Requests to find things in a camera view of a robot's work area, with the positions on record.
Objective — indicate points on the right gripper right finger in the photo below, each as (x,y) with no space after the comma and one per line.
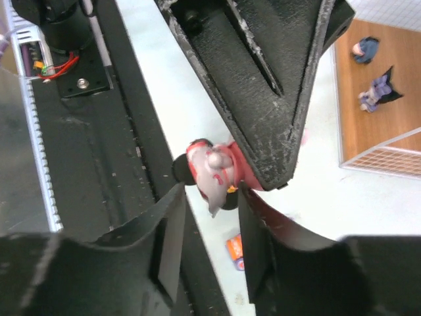
(291,270)

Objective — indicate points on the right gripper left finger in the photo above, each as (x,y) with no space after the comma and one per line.
(131,270)

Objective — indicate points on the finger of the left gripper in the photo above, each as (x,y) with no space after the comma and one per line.
(257,60)

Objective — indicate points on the purple rabbit figurine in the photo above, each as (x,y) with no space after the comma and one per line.
(235,250)

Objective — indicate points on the white pink round figurine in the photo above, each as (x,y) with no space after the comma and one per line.
(219,169)

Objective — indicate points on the black duck figurine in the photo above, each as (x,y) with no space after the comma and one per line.
(181,171)
(231,201)

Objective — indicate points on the small blue lying figurine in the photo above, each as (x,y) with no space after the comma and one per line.
(365,50)

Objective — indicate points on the black eared purple figurine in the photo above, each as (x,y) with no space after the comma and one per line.
(381,91)

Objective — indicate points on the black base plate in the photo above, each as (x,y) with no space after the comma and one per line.
(107,157)

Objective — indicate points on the white wire three-tier shelf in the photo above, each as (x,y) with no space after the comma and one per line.
(377,62)

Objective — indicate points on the white slotted cable duct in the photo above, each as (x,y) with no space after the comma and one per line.
(25,33)

